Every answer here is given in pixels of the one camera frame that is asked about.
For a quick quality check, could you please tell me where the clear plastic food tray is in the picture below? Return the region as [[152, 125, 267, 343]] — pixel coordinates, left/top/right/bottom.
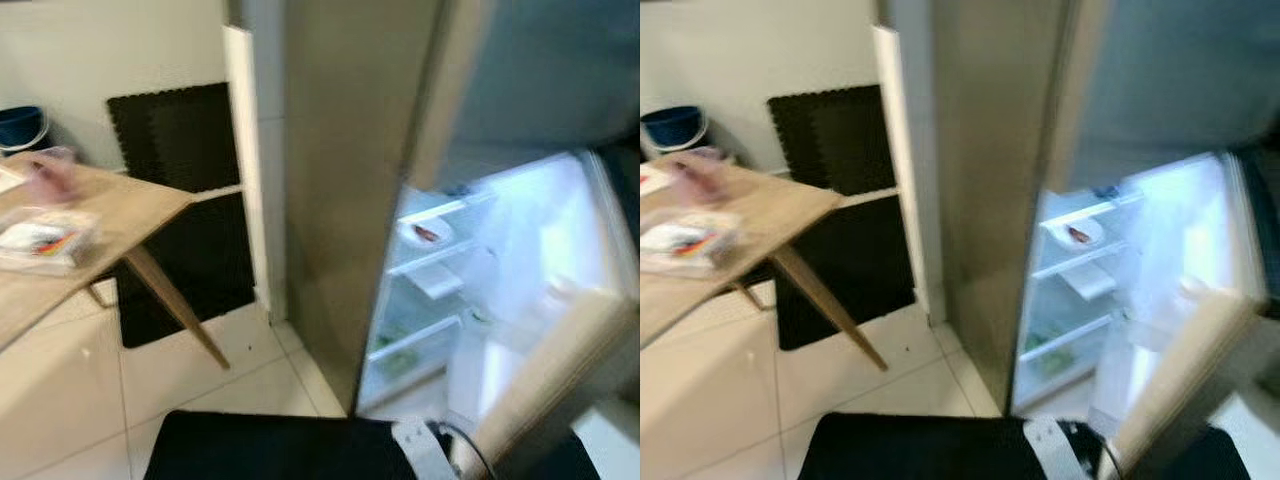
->
[[0, 207, 103, 278], [640, 210, 746, 279]]

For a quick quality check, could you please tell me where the white fridge drawer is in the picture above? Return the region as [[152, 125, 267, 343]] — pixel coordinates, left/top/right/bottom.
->
[[408, 262, 467, 301], [1058, 264, 1119, 303]]

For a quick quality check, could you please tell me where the blue bucket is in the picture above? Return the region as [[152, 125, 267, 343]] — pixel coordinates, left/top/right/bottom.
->
[[0, 105, 51, 157], [640, 105, 709, 157]]

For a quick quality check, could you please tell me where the black carpet floor mat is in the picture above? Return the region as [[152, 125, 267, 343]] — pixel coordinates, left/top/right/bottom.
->
[[143, 408, 601, 480], [797, 412, 1251, 480]]

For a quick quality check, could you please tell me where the glass crisper cover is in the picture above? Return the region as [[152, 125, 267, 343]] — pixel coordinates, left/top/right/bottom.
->
[[365, 314, 467, 363], [1018, 314, 1116, 363]]

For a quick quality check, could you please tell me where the light wooden table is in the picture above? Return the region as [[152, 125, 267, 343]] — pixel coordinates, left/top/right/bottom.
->
[[0, 150, 233, 373], [640, 150, 889, 373]]

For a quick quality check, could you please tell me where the black foam floor mat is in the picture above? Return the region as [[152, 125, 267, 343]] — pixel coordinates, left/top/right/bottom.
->
[[735, 192, 919, 353], [85, 190, 259, 351]]

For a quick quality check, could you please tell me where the glass fridge shelf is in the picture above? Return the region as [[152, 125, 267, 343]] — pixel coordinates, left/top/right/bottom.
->
[[385, 238, 478, 278], [1030, 240, 1121, 281], [1040, 190, 1146, 229], [398, 190, 498, 227]]

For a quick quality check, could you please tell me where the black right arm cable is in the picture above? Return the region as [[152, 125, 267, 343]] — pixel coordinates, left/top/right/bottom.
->
[[432, 420, 498, 480], [1062, 420, 1126, 480]]

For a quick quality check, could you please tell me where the pink translucent cup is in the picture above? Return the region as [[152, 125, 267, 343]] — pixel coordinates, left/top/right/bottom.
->
[[22, 148, 83, 208], [672, 148, 739, 208]]

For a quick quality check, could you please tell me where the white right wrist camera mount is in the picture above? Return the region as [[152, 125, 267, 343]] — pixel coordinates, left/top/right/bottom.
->
[[392, 417, 459, 480], [1022, 417, 1086, 480]]

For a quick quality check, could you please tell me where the silver fridge cabinet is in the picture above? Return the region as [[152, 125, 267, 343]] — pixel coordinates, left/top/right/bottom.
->
[[930, 0, 1280, 421], [283, 0, 641, 426]]

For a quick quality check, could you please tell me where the black foam puzzle mat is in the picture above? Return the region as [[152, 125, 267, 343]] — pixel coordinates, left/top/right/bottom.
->
[[106, 82, 243, 194], [766, 84, 898, 196]]

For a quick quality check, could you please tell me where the white plate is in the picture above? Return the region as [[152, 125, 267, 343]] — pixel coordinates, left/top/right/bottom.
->
[[1048, 216, 1106, 251], [397, 214, 454, 250]]

